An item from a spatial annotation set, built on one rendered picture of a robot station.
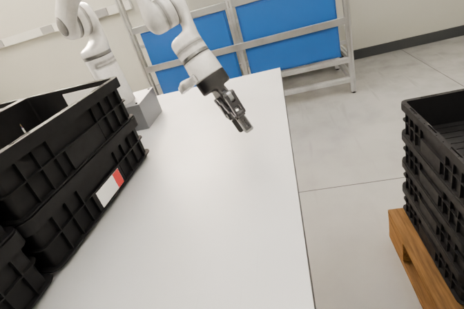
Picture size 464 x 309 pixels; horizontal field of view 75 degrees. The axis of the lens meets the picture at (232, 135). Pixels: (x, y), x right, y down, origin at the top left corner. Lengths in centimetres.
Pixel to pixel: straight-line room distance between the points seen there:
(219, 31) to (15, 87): 297
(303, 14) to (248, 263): 217
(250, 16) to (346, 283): 189
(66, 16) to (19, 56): 346
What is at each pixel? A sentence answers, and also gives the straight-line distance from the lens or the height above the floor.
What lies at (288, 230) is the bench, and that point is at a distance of 51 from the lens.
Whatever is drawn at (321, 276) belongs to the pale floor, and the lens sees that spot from 132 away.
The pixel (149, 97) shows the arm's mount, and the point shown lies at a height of 78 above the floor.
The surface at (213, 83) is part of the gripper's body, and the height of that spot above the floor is 88.
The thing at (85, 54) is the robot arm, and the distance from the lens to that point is 107.
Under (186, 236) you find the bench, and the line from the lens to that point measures 56.
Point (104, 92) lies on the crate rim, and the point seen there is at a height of 92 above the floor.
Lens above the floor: 106
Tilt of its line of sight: 26 degrees down
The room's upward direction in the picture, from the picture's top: 17 degrees counter-clockwise
